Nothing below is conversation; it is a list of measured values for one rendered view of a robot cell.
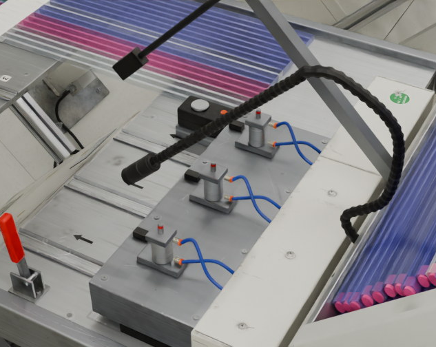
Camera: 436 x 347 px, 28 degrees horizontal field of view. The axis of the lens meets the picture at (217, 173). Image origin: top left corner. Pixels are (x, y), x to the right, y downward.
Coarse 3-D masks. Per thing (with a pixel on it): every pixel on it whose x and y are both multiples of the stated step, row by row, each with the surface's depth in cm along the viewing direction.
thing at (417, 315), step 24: (24, 96) 189; (24, 120) 190; (48, 120) 191; (432, 120) 92; (48, 144) 191; (408, 168) 86; (360, 240) 78; (336, 288) 74; (336, 312) 73; (360, 312) 65; (384, 312) 63; (408, 312) 60; (432, 312) 59; (312, 336) 67; (336, 336) 65; (360, 336) 64; (384, 336) 63; (408, 336) 61; (432, 336) 60
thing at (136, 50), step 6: (138, 48) 100; (126, 54) 102; (132, 54) 100; (120, 60) 102; (126, 60) 101; (132, 60) 100; (138, 60) 100; (144, 60) 100; (114, 66) 102; (120, 66) 102; (126, 66) 101; (132, 66) 101; (138, 66) 100; (120, 72) 103; (126, 72) 102; (132, 72) 102
